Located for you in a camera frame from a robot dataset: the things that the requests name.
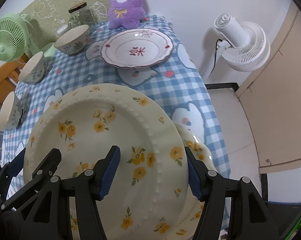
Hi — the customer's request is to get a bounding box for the beige wooden door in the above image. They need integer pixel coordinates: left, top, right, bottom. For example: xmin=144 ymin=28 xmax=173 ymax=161
xmin=236 ymin=3 xmax=301 ymax=173

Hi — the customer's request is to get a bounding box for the orange wooden chair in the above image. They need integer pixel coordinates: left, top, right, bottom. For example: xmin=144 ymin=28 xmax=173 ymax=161
xmin=0 ymin=54 xmax=29 ymax=107

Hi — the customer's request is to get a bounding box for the blue checkered tablecloth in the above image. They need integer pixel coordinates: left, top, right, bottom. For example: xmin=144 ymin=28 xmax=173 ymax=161
xmin=1 ymin=15 xmax=230 ymax=177

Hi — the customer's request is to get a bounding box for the scalloped yellow flower plate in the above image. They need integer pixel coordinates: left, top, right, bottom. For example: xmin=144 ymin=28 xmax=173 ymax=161
xmin=69 ymin=121 xmax=215 ymax=240

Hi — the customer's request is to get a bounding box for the green desk fan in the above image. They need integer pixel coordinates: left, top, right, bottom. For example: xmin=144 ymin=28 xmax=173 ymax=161
xmin=0 ymin=14 xmax=57 ymax=62

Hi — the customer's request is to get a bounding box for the white plate red pattern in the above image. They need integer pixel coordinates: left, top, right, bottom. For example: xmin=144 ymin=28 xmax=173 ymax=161
xmin=101 ymin=28 xmax=174 ymax=69

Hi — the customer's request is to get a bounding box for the purple plush bunny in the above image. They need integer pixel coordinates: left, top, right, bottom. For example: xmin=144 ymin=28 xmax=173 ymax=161
xmin=108 ymin=0 xmax=146 ymax=29

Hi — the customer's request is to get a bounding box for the white standing fan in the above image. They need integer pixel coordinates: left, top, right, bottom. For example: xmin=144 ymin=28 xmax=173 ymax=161
xmin=200 ymin=13 xmax=271 ymax=80

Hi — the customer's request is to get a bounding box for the glass jar black lid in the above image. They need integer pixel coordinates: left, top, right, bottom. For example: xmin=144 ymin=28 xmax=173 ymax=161
xmin=68 ymin=2 xmax=98 ymax=28

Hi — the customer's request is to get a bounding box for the floral ceramic bowl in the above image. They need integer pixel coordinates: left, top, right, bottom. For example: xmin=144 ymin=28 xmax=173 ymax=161
xmin=54 ymin=24 xmax=89 ymax=55
xmin=19 ymin=51 xmax=46 ymax=85
xmin=0 ymin=92 xmax=23 ymax=131

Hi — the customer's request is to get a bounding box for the green cartoon wall mat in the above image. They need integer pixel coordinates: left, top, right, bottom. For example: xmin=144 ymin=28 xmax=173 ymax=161
xmin=21 ymin=0 xmax=110 ymax=48

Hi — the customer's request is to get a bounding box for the cotton swab container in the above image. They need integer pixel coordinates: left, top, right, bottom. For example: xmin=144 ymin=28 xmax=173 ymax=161
xmin=56 ymin=24 xmax=69 ymax=38

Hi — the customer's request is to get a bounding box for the black fan power cable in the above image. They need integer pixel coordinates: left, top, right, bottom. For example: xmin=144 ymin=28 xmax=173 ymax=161
xmin=211 ymin=38 xmax=225 ymax=73

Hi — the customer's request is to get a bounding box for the large round yellow flower plate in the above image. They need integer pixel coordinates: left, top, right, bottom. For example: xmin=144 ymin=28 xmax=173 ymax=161
xmin=23 ymin=84 xmax=188 ymax=239

